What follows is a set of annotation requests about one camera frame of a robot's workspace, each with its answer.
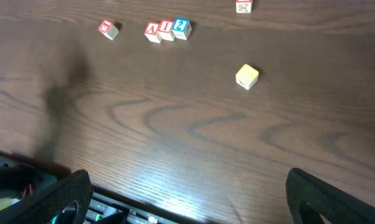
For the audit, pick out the red picture block right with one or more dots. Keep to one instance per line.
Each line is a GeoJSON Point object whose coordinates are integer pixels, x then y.
{"type": "Point", "coordinates": [244, 6]}

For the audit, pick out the red letter I block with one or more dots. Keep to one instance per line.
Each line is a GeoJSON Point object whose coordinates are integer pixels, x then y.
{"type": "Point", "coordinates": [165, 30]}

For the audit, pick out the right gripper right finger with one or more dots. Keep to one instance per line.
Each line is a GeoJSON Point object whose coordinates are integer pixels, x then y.
{"type": "Point", "coordinates": [312, 200]}

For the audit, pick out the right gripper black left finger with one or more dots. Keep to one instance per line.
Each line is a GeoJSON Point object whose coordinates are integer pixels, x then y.
{"type": "Point", "coordinates": [76, 190]}

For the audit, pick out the yellow block lower right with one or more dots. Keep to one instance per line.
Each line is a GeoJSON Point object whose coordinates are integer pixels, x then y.
{"type": "Point", "coordinates": [247, 76]}

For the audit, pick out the blue number 2 block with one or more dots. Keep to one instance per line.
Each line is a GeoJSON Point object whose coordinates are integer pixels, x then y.
{"type": "Point", "coordinates": [181, 28]}

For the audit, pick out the red block tilted centre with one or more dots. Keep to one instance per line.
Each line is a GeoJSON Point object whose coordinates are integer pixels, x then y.
{"type": "Point", "coordinates": [108, 29]}

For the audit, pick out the red letter A block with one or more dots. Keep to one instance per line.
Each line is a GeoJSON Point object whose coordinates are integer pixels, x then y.
{"type": "Point", "coordinates": [152, 32]}

